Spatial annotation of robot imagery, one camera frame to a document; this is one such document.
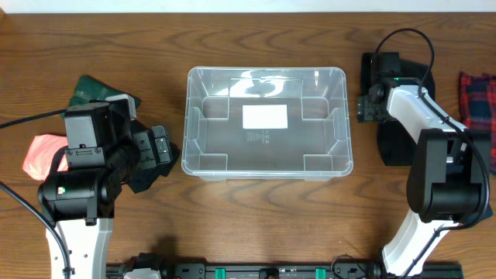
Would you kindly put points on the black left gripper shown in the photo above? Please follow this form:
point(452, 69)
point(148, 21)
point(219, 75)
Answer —
point(153, 146)

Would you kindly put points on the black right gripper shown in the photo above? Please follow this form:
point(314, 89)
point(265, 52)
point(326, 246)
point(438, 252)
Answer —
point(365, 107)

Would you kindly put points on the black garment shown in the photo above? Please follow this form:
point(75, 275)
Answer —
point(141, 180)
point(394, 144)

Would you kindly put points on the red plaid shirt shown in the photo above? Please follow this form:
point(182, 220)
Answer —
point(477, 106)

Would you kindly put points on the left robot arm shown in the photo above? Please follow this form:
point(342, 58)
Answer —
point(106, 149)

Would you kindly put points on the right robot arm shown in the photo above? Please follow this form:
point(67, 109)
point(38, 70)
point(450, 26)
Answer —
point(448, 185)

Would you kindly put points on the dark green folded garment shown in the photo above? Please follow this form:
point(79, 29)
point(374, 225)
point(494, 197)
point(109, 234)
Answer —
point(90, 89)

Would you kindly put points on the clear plastic storage bin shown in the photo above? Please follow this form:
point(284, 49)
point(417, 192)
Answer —
point(316, 146)

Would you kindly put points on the white label in bin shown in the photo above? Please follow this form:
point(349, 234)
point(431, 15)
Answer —
point(265, 117)

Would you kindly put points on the pink folded garment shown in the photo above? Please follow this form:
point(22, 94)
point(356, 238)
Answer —
point(40, 155)

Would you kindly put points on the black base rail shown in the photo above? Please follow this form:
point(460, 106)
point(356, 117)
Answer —
point(148, 265)

